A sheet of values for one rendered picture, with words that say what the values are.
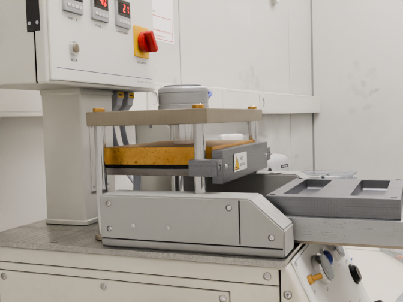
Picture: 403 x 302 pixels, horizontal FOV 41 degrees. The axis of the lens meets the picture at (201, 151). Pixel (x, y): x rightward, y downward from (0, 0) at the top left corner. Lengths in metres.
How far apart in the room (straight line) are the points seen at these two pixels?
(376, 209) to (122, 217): 0.32
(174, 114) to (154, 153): 0.08
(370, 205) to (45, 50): 0.47
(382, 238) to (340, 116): 2.66
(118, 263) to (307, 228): 0.25
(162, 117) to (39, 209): 0.64
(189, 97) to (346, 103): 2.55
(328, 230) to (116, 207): 0.27
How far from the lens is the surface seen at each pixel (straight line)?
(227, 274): 0.66
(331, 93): 3.33
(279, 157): 1.89
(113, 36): 0.92
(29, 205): 1.26
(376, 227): 0.67
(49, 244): 0.78
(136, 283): 0.72
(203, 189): 0.69
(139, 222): 0.70
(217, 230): 0.66
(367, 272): 1.25
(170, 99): 0.81
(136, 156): 0.76
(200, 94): 0.81
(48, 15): 0.78
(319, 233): 0.68
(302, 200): 0.69
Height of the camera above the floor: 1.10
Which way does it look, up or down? 3 degrees down
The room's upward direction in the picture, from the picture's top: 2 degrees counter-clockwise
